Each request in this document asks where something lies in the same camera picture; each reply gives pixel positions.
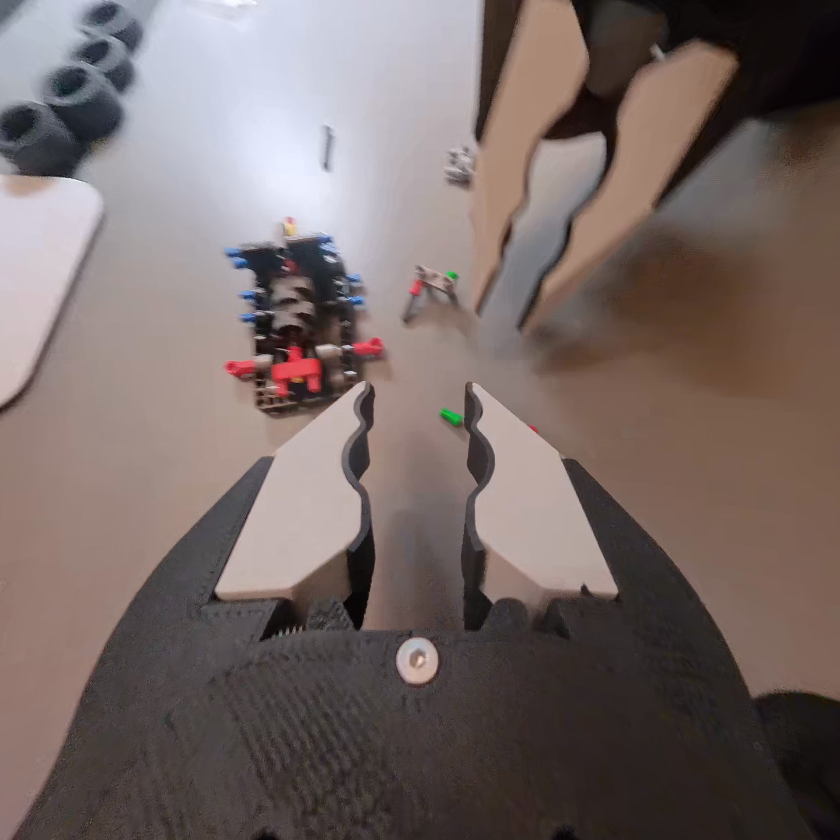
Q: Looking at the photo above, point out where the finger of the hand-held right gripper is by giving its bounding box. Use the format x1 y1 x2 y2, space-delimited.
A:
469 0 592 317
517 39 741 334

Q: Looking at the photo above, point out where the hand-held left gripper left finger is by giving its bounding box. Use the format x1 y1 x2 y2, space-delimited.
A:
214 381 376 630

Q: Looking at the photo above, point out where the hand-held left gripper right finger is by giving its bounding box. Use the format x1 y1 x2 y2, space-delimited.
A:
461 382 620 630

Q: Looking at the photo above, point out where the small grey lego axle assembly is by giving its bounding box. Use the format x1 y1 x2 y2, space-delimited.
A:
402 264 460 324

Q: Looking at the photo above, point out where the black lego chassis assembly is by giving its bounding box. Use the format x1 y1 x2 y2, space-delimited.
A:
223 217 385 416

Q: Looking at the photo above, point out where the black wrist rest pad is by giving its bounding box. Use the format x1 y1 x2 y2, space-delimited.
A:
753 689 840 840

